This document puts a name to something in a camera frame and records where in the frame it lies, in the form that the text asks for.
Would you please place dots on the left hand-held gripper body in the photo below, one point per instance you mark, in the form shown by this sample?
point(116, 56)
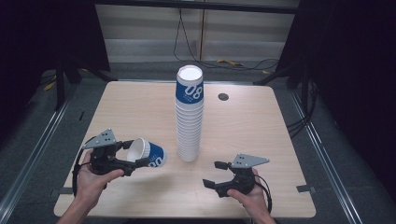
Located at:
point(104, 155)

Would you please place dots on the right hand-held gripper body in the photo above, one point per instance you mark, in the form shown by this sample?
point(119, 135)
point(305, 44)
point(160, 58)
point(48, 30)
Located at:
point(244, 179)

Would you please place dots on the blue printed paper cup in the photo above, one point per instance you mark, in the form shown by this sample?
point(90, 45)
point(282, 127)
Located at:
point(149, 154)

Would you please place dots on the stack of white paper cups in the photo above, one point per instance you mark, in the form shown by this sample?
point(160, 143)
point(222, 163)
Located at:
point(189, 124)

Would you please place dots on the person's right hand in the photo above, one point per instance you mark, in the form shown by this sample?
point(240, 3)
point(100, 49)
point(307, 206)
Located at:
point(252, 200)

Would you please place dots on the person's left hand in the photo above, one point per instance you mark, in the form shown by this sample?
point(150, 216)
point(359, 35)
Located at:
point(90, 183)

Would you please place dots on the small black floor object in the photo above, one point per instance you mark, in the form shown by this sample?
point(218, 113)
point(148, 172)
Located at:
point(81, 115)

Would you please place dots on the grey tape piece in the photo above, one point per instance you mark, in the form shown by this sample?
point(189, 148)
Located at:
point(65, 190)
point(305, 188)

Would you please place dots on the dark round table grommet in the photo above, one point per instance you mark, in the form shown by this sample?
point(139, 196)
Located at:
point(223, 96)

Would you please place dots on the black metal stand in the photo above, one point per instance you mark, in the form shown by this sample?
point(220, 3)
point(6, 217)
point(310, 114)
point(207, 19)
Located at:
point(60, 84)
point(303, 84)

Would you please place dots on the small yellow scrap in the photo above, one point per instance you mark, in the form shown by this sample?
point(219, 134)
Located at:
point(49, 86)
point(266, 72)

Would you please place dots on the yellow scrap on floor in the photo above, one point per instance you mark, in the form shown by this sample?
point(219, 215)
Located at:
point(229, 62)

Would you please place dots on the dark curtain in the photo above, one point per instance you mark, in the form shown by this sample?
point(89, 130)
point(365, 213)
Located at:
point(46, 34)
point(351, 77)

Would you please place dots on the black horizontal bar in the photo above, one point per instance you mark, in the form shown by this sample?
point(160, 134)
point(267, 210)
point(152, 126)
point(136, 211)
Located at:
point(199, 6)

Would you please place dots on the metal floor rail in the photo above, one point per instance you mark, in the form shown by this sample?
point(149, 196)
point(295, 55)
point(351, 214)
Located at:
point(327, 155)
point(34, 155)

